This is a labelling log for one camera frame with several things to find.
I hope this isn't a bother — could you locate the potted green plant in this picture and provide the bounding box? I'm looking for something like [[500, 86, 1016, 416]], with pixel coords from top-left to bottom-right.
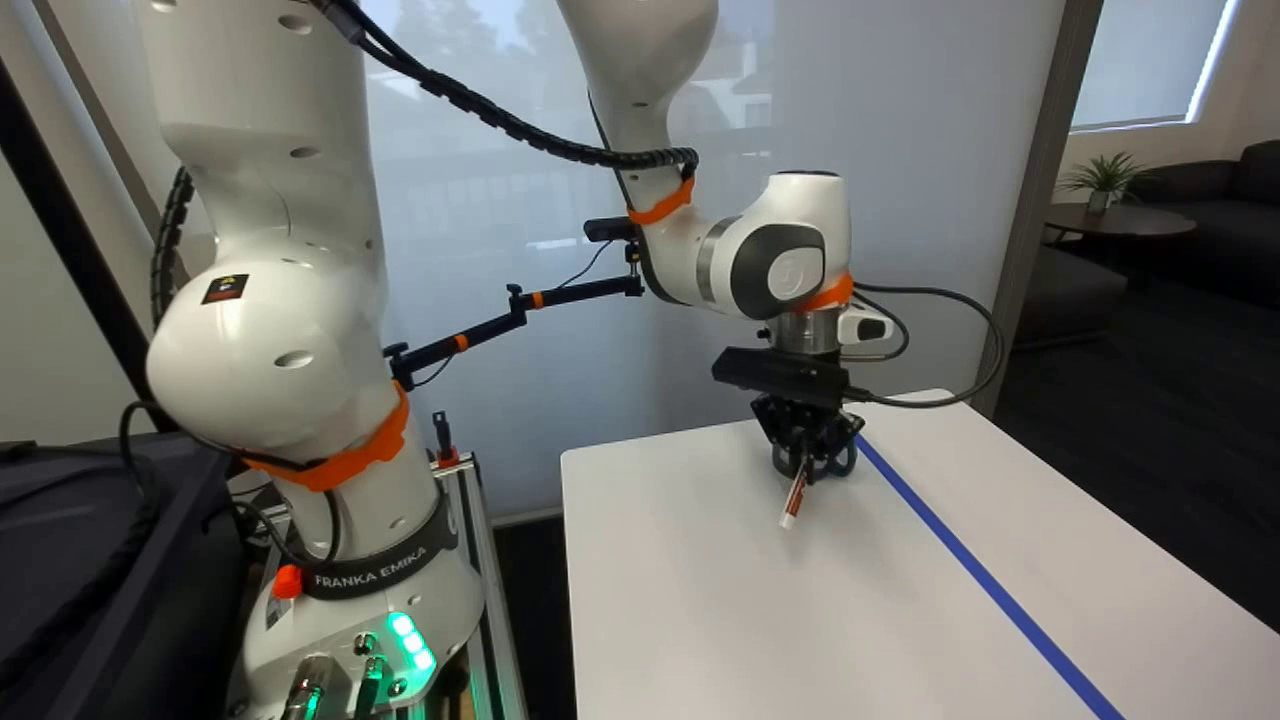
[[1070, 154, 1135, 221]]

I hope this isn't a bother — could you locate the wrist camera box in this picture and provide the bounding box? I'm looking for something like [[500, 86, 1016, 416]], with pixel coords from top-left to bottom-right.
[[713, 350, 849, 406]]

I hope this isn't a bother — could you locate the black bag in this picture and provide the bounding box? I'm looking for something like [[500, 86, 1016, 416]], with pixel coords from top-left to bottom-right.
[[0, 443, 245, 720]]

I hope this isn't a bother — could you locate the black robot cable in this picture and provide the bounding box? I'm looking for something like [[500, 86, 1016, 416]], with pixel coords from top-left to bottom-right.
[[313, 0, 1003, 411]]

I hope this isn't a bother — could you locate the dark sofa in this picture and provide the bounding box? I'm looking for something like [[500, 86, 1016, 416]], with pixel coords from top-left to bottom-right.
[[1128, 140, 1280, 306]]

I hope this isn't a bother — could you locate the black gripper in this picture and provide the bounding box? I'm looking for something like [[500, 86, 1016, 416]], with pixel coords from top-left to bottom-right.
[[752, 392, 866, 480]]

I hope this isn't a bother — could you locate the black articulated camera mount arm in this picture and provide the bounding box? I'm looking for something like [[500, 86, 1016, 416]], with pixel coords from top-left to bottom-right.
[[383, 272, 645, 392]]

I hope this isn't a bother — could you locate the red white marker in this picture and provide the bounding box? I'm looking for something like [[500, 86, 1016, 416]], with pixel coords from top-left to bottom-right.
[[780, 455, 813, 528]]

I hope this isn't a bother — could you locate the dark blue mug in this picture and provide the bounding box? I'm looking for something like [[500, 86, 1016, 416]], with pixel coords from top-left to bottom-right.
[[780, 426, 851, 483]]

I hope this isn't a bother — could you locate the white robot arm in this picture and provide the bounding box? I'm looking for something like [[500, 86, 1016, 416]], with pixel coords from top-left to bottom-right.
[[138, 0, 861, 720]]

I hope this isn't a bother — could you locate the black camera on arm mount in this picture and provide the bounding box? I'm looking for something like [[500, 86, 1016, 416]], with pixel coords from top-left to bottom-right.
[[583, 217, 641, 246]]

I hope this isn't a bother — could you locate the round dark side table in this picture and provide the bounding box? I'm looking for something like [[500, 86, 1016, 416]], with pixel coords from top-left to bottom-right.
[[1046, 206, 1192, 242]]

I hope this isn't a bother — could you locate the metal robot stand frame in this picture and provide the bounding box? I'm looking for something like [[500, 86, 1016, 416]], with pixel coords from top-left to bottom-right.
[[433, 411, 528, 720]]

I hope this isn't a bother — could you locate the blue tape strip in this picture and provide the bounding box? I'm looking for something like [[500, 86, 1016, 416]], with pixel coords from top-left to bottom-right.
[[856, 439, 1123, 720]]

